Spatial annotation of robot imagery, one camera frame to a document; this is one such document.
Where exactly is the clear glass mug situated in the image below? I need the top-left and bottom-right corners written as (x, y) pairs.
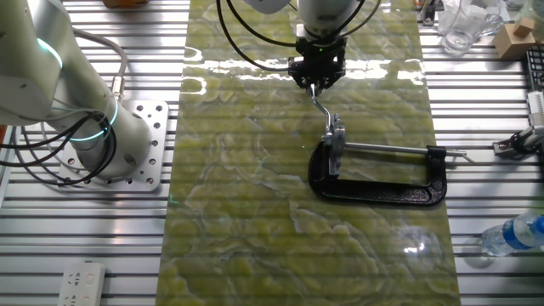
top-left (437, 0), bottom-right (505, 55)

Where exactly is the silver lever base bracket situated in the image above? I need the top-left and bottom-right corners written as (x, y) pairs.
top-left (321, 112), bottom-right (346, 178)

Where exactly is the small black stand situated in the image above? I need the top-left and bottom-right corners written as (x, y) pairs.
top-left (418, 0), bottom-right (443, 26)

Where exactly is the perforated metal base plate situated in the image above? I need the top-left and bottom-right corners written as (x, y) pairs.
top-left (57, 99), bottom-right (170, 192)

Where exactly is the clear water bottle blue cap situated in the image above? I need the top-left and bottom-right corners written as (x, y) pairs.
top-left (481, 213), bottom-right (544, 258)

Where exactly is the black base cable bundle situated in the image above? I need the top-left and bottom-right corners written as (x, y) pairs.
top-left (0, 110), bottom-right (118, 188)

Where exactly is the green marble pattern mat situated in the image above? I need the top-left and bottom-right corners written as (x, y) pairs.
top-left (155, 0), bottom-right (462, 306)

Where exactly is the silver ribbed depth camera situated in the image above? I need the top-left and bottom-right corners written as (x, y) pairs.
top-left (525, 91), bottom-right (544, 128)

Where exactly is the black keyboard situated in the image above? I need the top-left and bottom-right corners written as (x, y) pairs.
top-left (525, 44), bottom-right (544, 93)

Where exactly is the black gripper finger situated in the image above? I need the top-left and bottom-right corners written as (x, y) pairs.
top-left (288, 67), bottom-right (316, 101)
top-left (316, 63), bottom-right (348, 93)

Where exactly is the gray conduit hose with connector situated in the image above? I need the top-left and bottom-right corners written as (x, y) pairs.
top-left (71, 27), bottom-right (128, 103)

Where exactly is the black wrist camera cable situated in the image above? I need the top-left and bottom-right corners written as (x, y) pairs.
top-left (215, 0), bottom-right (298, 72)

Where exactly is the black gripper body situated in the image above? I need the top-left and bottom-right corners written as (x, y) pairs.
top-left (287, 36), bottom-right (348, 81)

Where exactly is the small camera on bracket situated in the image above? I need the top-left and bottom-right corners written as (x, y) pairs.
top-left (492, 126), bottom-right (544, 161)

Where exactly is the small light wooden block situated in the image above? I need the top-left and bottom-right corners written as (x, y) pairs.
top-left (513, 17), bottom-right (536, 38)

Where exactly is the white power strip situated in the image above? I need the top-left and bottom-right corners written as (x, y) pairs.
top-left (57, 261), bottom-right (106, 306)

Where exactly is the black C-clamp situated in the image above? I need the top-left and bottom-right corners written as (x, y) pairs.
top-left (308, 139), bottom-right (477, 208)

